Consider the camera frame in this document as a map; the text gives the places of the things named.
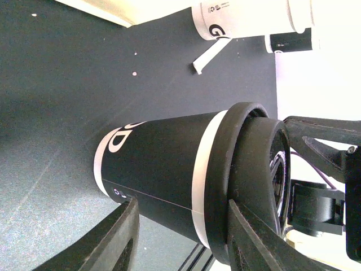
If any single black paper cup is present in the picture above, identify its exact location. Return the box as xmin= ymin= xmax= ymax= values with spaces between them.
xmin=94 ymin=111 xmax=226 ymax=246

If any black lid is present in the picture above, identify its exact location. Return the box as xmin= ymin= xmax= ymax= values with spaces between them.
xmin=204 ymin=102 xmax=290 ymax=264

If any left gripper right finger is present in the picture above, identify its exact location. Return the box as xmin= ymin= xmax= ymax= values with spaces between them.
xmin=227 ymin=200 xmax=330 ymax=270

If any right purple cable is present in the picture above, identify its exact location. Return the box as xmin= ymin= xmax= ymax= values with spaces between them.
xmin=290 ymin=151 xmax=338 ymax=190

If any single white stirrer packet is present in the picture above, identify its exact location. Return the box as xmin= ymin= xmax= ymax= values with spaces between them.
xmin=192 ymin=38 xmax=232 ymax=75

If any kraft paper bag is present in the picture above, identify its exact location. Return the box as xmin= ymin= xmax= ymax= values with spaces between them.
xmin=58 ymin=0 xmax=201 ymax=28

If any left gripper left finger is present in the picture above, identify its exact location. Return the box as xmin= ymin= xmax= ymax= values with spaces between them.
xmin=35 ymin=198 xmax=140 ymax=270

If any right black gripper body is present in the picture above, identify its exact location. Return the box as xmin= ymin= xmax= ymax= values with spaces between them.
xmin=289 ymin=147 xmax=360 ymax=261

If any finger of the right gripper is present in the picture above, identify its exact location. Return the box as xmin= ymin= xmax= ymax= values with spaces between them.
xmin=284 ymin=116 xmax=360 ymax=183

